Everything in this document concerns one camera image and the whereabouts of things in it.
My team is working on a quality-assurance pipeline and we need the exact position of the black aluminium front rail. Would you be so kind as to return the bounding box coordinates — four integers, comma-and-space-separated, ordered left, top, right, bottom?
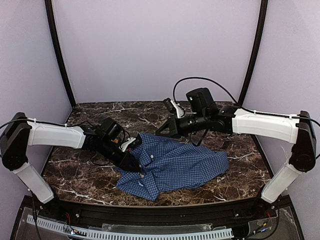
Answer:
61, 199, 257, 227

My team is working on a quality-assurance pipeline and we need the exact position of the right black frame post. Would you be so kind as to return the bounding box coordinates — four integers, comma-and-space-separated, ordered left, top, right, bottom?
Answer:
238, 0, 269, 106

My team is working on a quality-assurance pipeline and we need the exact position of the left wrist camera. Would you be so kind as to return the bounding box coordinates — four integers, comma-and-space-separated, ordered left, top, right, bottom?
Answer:
119, 136, 142, 152

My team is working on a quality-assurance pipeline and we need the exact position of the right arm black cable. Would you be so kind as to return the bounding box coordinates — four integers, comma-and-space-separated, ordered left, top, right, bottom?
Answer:
172, 76, 256, 113

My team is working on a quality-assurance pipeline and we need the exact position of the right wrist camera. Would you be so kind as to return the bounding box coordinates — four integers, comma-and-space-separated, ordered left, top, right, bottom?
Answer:
163, 98, 185, 119

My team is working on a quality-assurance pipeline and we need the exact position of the blue checkered shirt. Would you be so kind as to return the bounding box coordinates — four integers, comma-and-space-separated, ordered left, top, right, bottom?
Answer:
116, 133, 229, 201

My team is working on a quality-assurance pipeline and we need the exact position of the left black frame post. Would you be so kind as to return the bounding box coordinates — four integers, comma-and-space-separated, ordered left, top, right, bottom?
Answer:
44, 0, 76, 109

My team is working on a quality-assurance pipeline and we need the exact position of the black frame post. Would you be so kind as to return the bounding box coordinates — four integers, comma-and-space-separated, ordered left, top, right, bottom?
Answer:
238, 0, 269, 106
44, 0, 76, 109

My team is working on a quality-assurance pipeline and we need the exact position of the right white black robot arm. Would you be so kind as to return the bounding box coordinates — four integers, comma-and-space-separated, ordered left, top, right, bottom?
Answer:
155, 87, 317, 204

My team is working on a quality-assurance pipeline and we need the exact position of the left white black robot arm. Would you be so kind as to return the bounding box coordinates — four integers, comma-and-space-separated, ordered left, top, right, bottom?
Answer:
0, 112, 141, 204

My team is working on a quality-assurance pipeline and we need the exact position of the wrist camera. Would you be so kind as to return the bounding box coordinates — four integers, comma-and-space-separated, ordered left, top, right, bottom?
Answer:
119, 136, 142, 152
163, 98, 185, 119

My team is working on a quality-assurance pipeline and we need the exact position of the white slotted cable duct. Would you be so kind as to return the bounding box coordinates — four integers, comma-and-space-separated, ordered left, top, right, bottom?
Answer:
21, 214, 234, 240

